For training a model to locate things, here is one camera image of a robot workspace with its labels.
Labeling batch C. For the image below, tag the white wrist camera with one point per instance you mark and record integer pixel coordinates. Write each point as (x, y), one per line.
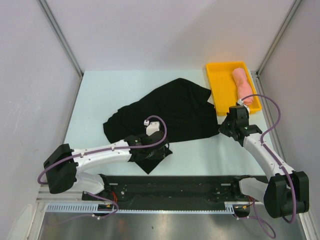
(151, 127)
(240, 102)

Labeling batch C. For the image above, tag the black t-shirt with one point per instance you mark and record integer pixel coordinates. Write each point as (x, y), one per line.
(184, 107)

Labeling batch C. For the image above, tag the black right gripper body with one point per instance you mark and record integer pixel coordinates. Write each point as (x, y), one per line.
(226, 127)

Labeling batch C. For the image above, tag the yellow plastic tray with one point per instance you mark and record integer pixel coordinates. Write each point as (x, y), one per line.
(223, 86)

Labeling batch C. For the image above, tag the left aluminium frame post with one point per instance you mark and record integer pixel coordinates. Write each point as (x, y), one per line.
(49, 15)

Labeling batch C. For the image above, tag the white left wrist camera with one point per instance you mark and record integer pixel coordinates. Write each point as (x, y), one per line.
(151, 127)

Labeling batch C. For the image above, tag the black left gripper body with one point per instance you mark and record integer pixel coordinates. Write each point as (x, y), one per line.
(155, 154)

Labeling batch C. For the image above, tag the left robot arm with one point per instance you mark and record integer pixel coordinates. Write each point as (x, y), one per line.
(66, 169)

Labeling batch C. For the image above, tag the rolled pink t-shirt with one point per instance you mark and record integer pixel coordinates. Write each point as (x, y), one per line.
(243, 87)

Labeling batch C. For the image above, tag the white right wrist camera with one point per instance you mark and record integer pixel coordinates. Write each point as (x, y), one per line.
(240, 102)

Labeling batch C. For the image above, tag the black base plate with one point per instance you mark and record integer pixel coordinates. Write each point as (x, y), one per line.
(175, 191)

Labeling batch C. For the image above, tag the aluminium frame post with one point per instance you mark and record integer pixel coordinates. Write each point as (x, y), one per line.
(279, 35)
(49, 15)

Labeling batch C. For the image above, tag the right aluminium frame post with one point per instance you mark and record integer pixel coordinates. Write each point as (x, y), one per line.
(279, 35)

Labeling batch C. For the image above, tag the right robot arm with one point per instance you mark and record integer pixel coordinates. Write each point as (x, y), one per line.
(286, 192)

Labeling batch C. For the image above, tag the white slotted cable duct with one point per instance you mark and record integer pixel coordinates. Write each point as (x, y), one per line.
(100, 208)

